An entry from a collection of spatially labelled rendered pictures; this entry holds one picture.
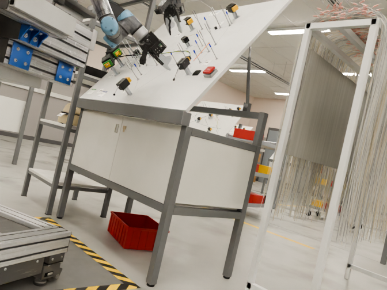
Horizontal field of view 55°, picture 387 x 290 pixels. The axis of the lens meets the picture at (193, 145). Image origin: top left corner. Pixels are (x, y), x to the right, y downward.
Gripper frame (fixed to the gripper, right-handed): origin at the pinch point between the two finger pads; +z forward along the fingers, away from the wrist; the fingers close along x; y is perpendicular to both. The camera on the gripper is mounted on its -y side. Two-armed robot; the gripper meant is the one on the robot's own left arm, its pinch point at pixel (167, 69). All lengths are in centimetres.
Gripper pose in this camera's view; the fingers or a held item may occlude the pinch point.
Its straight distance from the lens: 200.4
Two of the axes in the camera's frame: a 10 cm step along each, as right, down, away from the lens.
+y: 7.4, -6.2, -2.5
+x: 0.1, -3.7, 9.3
